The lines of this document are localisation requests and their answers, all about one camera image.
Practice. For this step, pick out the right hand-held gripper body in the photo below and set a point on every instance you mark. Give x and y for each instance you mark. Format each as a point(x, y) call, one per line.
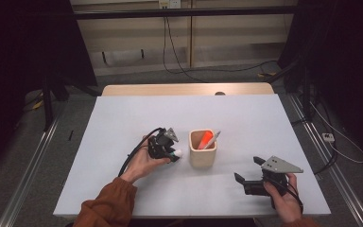
point(275, 165)

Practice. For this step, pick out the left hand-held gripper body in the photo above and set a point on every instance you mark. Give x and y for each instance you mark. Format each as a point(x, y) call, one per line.
point(160, 145)

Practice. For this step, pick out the green and white glue stick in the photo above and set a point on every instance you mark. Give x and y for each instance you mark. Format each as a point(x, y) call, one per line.
point(177, 153)

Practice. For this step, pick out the beige pen holder cup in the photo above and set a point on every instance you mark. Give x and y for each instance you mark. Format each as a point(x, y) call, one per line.
point(203, 159)

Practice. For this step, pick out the orange highlighter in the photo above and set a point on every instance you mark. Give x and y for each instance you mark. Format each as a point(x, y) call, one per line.
point(205, 138)

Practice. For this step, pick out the person's left hand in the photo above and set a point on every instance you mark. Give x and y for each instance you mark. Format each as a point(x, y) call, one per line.
point(141, 164)

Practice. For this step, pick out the person's right hand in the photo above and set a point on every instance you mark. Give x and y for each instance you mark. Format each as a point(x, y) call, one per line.
point(291, 206)

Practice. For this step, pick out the white table sheet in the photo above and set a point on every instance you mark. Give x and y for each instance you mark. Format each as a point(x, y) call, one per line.
point(123, 113)

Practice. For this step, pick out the wooden table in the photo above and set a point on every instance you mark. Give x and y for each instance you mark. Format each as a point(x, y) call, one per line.
point(170, 89)

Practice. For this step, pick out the white power adapter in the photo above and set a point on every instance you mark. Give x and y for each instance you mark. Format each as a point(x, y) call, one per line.
point(328, 137)

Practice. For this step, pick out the black metal stand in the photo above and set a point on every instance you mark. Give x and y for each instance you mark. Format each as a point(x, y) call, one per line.
point(48, 101)
point(305, 91)

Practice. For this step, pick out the yellow tape piece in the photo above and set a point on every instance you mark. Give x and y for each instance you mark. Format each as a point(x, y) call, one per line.
point(267, 74)
point(37, 105)

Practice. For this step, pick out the beige cabinet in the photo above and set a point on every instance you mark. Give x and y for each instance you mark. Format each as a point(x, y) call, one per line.
point(132, 38)

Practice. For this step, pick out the dark curtain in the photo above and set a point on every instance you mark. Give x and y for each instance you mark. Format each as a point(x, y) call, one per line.
point(19, 63)
point(346, 63)

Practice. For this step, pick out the aluminium floor rail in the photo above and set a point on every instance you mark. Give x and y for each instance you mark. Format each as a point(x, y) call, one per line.
point(28, 176)
point(337, 176)

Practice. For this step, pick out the white wall outlet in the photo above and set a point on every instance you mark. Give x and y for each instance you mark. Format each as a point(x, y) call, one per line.
point(169, 3)

